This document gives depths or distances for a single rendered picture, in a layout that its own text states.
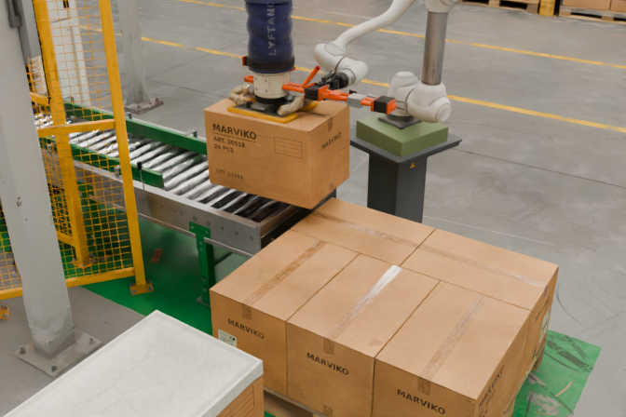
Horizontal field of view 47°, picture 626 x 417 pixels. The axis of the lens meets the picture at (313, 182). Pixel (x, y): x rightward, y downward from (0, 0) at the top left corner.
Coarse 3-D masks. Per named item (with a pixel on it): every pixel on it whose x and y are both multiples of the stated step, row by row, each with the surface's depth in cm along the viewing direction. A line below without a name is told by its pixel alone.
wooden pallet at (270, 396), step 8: (544, 344) 340; (536, 360) 337; (528, 368) 320; (536, 368) 338; (520, 384) 312; (264, 392) 324; (272, 392) 308; (264, 400) 319; (272, 400) 319; (280, 400) 319; (288, 400) 304; (512, 400) 306; (264, 408) 316; (272, 408) 315; (280, 408) 315; (288, 408) 315; (296, 408) 315; (304, 408) 300; (512, 408) 310; (280, 416) 311; (288, 416) 311; (296, 416) 311; (304, 416) 311; (312, 416) 311; (320, 416) 296; (328, 416) 294; (504, 416) 299
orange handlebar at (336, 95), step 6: (294, 66) 365; (246, 78) 349; (252, 78) 348; (288, 84) 341; (294, 84) 340; (294, 90) 336; (300, 90) 334; (330, 90) 331; (336, 90) 329; (324, 96) 328; (330, 96) 326; (336, 96) 325; (342, 96) 324; (360, 102) 319; (366, 102) 317; (390, 108) 312
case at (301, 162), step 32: (224, 128) 348; (256, 128) 338; (288, 128) 329; (320, 128) 332; (224, 160) 357; (256, 160) 346; (288, 160) 336; (320, 160) 339; (256, 192) 354; (288, 192) 344; (320, 192) 346
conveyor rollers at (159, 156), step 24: (72, 120) 475; (144, 144) 446; (168, 144) 439; (168, 168) 415; (192, 168) 409; (192, 192) 384; (216, 192) 385; (240, 192) 388; (240, 216) 362; (264, 216) 363
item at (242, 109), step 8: (240, 104) 348; (248, 104) 344; (232, 112) 346; (240, 112) 343; (248, 112) 341; (256, 112) 340; (264, 112) 339; (272, 112) 338; (272, 120) 335; (280, 120) 332; (288, 120) 333
